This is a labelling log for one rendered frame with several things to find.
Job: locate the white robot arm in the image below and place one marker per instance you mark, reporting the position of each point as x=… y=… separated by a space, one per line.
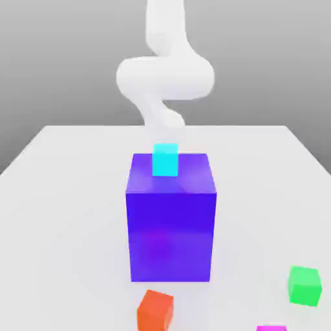
x=165 y=77

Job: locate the small cyan cube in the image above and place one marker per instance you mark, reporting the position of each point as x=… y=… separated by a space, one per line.
x=165 y=163

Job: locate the small orange cube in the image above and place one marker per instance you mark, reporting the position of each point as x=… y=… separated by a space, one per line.
x=155 y=311

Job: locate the small green cube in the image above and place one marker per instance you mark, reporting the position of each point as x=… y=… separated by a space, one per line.
x=304 y=285

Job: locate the small magenta cube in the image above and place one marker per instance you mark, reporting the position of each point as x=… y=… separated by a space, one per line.
x=271 y=328

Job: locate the large purple box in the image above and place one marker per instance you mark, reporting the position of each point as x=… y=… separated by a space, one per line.
x=170 y=232

